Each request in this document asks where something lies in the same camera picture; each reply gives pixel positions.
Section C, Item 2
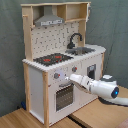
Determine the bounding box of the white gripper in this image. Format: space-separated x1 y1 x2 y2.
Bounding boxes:
69 74 92 93

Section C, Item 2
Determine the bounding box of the white oven door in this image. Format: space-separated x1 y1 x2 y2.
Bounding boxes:
48 79 81 123

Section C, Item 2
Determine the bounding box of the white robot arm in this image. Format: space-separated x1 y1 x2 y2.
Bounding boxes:
69 74 128 107

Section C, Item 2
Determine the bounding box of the wooden toy kitchen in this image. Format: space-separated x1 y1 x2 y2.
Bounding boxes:
22 2 105 127

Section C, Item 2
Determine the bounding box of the grey ice dispenser panel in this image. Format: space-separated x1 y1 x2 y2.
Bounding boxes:
87 65 96 79

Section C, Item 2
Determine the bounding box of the right red stove knob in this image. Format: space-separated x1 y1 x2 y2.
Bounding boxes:
71 65 78 73

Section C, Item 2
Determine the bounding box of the grey toy sink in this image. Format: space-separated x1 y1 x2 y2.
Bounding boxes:
65 47 95 55

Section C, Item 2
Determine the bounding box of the black toy faucet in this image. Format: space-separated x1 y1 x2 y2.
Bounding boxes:
66 32 83 50

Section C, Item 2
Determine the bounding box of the black toy stovetop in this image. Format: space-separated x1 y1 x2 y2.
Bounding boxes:
34 53 70 66

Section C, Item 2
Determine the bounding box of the grey range hood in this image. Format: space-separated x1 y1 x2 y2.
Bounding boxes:
33 5 64 27

